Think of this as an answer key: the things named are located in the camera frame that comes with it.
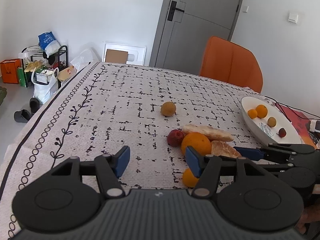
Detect dark red-brown fruit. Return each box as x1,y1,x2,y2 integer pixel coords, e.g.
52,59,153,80
278,128,287,138

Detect yellow-green round fruit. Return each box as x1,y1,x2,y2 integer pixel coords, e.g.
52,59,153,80
267,116,277,128

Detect medium orange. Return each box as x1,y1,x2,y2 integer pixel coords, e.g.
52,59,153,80
255,104,268,119

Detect small kumquat orange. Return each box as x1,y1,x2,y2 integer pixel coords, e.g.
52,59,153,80
247,109,258,119

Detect small tangerine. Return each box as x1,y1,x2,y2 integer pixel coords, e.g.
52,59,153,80
182,168,199,188

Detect long pomelo peel piece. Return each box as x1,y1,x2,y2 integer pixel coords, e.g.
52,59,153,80
182,124,234,142

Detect large orange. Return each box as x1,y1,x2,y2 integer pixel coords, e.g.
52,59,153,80
181,132,212,156

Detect red lychee fruit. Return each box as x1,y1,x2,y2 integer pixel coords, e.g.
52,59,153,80
167,129,185,147

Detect brown round fruit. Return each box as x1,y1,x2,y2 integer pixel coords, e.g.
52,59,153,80
161,101,176,116

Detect right hand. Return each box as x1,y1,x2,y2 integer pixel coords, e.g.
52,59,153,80
296,205,320,235

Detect red orange placemat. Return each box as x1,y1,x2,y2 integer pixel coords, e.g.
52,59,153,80
276,103,319,148

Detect white ceramic plate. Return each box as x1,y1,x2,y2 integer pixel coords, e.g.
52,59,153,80
241,96,303,146

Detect black slippers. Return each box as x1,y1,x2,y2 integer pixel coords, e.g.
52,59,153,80
14,98,40,123

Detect patterned white tablecloth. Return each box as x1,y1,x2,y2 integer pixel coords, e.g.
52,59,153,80
0,61,303,240

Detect white shopping bag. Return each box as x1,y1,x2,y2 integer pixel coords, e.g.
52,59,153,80
31,68,59,105

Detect orange chair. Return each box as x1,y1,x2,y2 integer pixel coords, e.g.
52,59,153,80
200,36,263,93

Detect green paper bag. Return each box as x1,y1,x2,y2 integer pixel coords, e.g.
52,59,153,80
17,67,33,87

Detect clear plastic bag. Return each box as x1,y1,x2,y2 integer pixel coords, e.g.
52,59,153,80
71,48,99,72

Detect orange paper bag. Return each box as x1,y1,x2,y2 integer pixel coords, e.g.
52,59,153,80
1,59,21,84

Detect black metal rack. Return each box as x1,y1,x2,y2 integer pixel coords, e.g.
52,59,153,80
18,45,68,88

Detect brown cardboard piece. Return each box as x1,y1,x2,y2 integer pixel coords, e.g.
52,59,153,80
105,49,128,64

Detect blue white plastic bag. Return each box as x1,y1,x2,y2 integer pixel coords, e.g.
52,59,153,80
38,31,60,56

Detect white foam packaging board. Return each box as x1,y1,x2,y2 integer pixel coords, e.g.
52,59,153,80
101,43,146,66

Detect grey door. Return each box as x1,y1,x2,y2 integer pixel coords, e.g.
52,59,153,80
149,0,242,75

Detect black cable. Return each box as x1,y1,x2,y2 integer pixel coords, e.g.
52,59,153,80
263,95,320,120

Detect white wall switch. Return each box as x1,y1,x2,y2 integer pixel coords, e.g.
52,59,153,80
287,12,299,24

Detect small wall switch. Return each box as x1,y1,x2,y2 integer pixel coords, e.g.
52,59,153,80
243,6,249,13

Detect black door handle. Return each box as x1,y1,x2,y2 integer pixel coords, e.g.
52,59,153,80
167,1,184,21

